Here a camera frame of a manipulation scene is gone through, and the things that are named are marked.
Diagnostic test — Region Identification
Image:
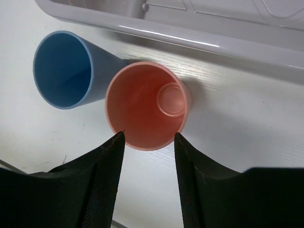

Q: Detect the blue cup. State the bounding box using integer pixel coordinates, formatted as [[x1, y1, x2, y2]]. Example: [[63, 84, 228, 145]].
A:
[[33, 30, 129, 109]]

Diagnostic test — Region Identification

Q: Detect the pink cup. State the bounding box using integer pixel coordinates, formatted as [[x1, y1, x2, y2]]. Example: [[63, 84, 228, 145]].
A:
[[105, 62, 192, 151]]

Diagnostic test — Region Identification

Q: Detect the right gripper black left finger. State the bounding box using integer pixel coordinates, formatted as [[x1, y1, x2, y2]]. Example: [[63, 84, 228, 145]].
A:
[[0, 132, 125, 228]]

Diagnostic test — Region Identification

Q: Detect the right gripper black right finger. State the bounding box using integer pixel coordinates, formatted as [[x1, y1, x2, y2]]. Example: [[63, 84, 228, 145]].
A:
[[174, 133, 304, 228]]

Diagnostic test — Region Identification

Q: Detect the lavender plastic bin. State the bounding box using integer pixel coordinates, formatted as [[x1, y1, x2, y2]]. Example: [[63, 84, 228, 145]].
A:
[[37, 0, 304, 77]]

